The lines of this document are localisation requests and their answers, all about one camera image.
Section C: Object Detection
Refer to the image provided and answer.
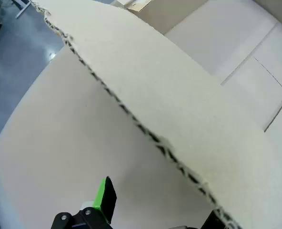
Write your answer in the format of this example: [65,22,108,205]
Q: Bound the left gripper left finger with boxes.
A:
[50,176,117,229]

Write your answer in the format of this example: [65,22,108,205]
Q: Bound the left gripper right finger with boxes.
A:
[201,209,237,229]

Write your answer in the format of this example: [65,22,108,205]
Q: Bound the brown cardboard box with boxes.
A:
[29,0,282,229]

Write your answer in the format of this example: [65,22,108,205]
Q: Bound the white table leg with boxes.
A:
[15,0,31,19]

